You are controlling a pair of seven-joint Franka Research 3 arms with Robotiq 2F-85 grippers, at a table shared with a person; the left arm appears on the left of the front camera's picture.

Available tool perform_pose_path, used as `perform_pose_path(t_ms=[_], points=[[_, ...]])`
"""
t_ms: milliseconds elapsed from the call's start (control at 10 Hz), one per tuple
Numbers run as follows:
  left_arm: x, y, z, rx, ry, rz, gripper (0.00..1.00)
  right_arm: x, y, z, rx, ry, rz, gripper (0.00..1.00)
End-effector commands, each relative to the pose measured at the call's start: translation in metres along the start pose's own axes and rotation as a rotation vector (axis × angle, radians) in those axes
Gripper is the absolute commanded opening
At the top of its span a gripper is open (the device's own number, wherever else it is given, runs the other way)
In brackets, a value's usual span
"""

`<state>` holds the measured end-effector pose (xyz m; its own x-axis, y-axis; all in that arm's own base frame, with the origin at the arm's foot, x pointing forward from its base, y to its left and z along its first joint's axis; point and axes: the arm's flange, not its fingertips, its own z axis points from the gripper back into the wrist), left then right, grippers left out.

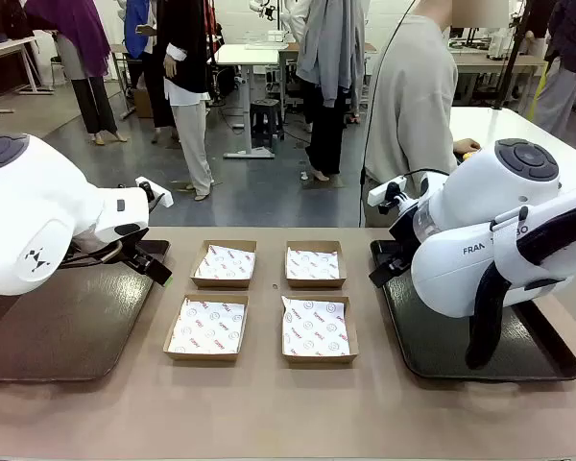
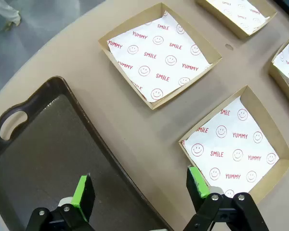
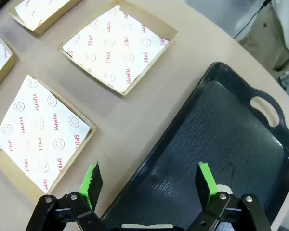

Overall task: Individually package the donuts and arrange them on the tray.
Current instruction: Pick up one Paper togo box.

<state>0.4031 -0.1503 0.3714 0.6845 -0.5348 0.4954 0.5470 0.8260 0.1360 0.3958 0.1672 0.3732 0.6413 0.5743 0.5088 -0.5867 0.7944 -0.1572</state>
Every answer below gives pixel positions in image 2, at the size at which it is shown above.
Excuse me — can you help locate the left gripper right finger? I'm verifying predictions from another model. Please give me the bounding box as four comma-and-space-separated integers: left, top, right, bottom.
183, 165, 270, 231

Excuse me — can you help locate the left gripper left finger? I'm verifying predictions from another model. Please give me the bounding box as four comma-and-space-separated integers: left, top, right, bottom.
26, 172, 96, 231

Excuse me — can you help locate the kraft cardboard food box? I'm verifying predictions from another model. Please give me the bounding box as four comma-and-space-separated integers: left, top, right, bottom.
268, 33, 289, 115
195, 0, 278, 40
179, 85, 289, 205
98, 2, 223, 111

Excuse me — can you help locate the brown plastic serving tray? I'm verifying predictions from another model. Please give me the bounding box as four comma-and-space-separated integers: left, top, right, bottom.
0, 76, 174, 231

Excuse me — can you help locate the bystander in white trousers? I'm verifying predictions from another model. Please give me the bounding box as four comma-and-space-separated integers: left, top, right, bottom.
0, 0, 22, 32

